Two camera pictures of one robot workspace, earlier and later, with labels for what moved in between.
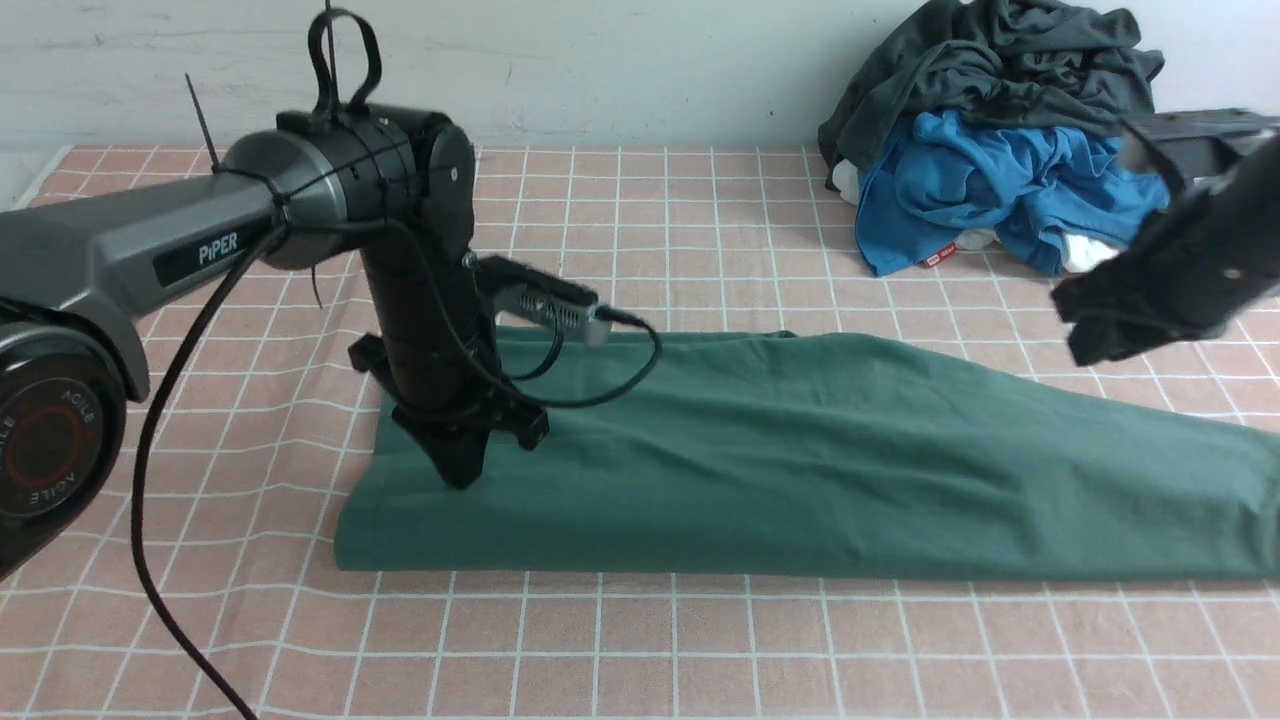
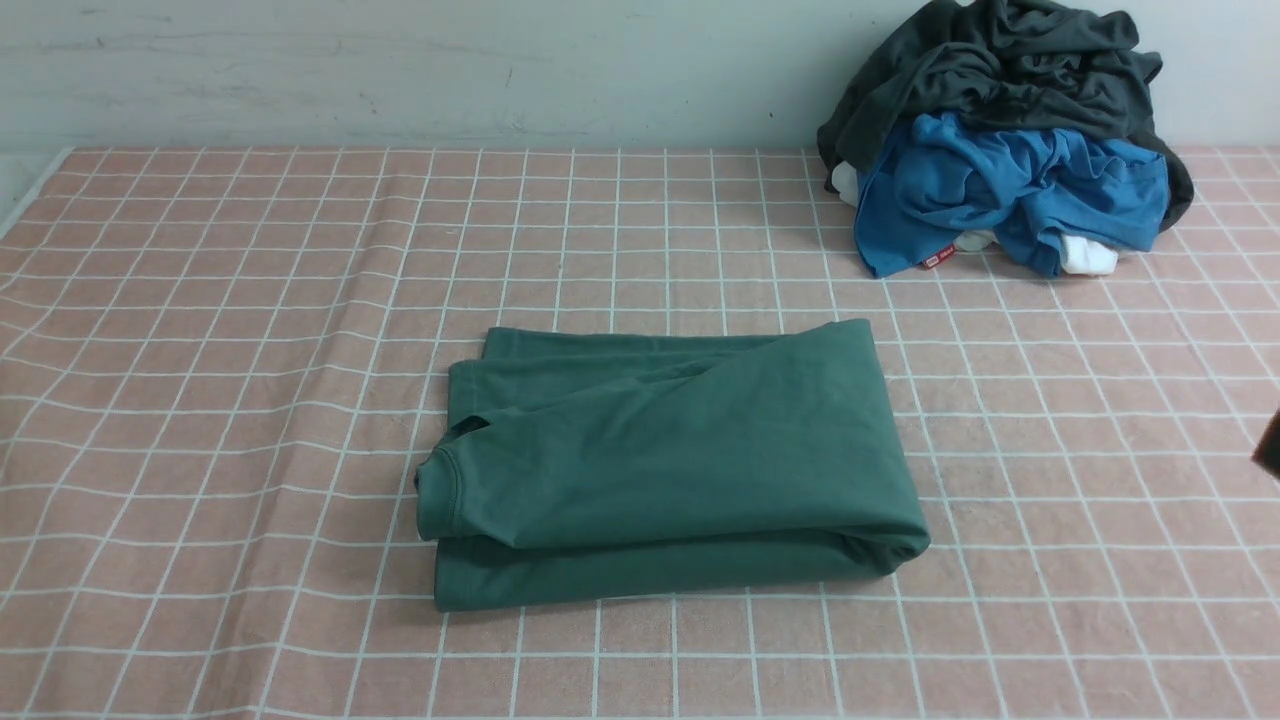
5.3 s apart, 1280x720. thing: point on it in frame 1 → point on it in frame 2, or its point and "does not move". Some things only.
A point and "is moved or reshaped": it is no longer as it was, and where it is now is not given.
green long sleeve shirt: [766, 453] is moved or reshaped
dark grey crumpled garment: [1079, 68] does not move
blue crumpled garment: [921, 182] does not move
